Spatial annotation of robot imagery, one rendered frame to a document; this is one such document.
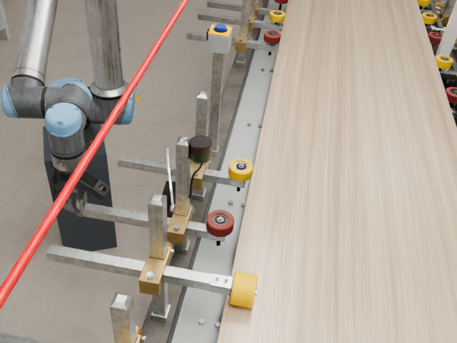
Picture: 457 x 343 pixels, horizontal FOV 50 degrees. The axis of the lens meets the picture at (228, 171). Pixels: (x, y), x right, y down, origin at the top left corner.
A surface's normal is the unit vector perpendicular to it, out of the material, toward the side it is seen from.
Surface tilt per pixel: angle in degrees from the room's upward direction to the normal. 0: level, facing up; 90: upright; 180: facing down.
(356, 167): 0
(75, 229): 90
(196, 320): 0
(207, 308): 0
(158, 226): 90
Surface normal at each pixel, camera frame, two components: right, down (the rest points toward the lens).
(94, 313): 0.07, -0.75
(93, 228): 0.29, 0.64
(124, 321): -0.17, 0.64
